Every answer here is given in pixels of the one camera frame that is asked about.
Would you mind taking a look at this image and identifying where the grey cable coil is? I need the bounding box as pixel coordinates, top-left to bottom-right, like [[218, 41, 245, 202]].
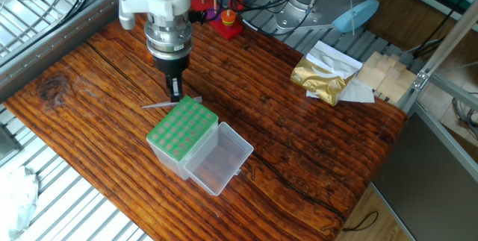
[[451, 91, 478, 137]]

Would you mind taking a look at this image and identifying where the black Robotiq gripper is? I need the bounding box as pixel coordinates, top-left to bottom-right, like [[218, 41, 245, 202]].
[[152, 52, 190, 104]]

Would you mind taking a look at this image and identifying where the pipette tip box green rack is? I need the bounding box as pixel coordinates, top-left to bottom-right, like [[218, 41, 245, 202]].
[[146, 95, 220, 181]]

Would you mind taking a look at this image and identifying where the red ring stacking toy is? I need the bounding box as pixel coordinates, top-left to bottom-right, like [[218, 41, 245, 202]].
[[190, 0, 244, 41]]

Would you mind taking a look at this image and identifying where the purple toy ring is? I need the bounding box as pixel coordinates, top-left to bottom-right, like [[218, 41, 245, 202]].
[[206, 7, 223, 22]]

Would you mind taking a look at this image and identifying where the aluminium frame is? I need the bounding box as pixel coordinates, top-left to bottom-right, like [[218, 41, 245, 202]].
[[397, 0, 478, 182]]

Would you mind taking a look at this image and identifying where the grey flat panel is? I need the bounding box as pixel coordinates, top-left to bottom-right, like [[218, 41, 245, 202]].
[[373, 112, 478, 241]]

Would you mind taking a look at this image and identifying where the black cord loop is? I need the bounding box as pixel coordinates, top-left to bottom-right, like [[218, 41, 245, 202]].
[[341, 210, 380, 233]]

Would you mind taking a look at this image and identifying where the clear large pipette tip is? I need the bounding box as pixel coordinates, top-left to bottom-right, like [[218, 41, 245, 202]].
[[140, 95, 203, 110]]

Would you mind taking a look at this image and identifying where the clear hinged box lid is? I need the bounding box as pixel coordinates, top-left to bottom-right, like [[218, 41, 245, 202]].
[[183, 121, 255, 197]]

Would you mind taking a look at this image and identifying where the gold foil packet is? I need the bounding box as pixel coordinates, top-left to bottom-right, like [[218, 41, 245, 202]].
[[290, 56, 354, 107]]

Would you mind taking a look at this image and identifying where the wooden block puzzle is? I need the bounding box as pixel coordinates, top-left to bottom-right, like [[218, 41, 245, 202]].
[[356, 51, 418, 104]]

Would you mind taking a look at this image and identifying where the white tissue paper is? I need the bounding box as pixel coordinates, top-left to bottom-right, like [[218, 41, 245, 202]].
[[304, 40, 376, 104]]

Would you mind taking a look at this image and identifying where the red toy ring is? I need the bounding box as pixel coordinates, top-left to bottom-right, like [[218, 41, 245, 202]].
[[227, 0, 246, 13]]

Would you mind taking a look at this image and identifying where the crumpled white plastic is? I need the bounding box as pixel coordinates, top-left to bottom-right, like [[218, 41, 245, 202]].
[[0, 165, 40, 241]]

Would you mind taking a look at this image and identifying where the orange toy ring stack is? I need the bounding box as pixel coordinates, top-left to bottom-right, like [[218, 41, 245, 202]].
[[220, 8, 237, 28]]

